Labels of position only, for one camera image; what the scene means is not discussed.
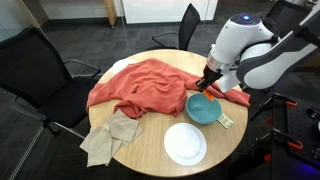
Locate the wooden post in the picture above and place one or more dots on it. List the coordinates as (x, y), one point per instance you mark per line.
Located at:
(110, 11)

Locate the black perforated equipment platform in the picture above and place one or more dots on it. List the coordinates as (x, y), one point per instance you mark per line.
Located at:
(296, 133)

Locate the beige cloth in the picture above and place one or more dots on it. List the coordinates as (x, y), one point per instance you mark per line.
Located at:
(106, 140)

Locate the white cabinet panel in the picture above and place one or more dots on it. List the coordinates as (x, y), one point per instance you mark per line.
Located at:
(166, 10)

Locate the black mesh office chair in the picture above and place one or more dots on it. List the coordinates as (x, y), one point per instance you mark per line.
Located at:
(188, 26)

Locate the teal bowl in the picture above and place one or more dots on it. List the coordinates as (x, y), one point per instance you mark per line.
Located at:
(203, 110)

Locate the black wide-back office chair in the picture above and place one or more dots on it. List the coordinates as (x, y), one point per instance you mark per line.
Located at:
(286, 13)

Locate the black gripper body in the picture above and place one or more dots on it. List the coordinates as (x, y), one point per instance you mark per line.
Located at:
(211, 76)

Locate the green white paper packet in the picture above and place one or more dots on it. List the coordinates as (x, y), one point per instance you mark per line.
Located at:
(225, 121)

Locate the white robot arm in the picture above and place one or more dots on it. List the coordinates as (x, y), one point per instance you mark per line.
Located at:
(240, 36)

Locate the white round plate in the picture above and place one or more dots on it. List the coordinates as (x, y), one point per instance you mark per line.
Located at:
(185, 144)

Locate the salmon orange cloth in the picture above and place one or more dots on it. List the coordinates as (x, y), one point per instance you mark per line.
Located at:
(150, 86)

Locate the large black office chair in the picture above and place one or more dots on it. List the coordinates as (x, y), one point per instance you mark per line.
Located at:
(30, 73)

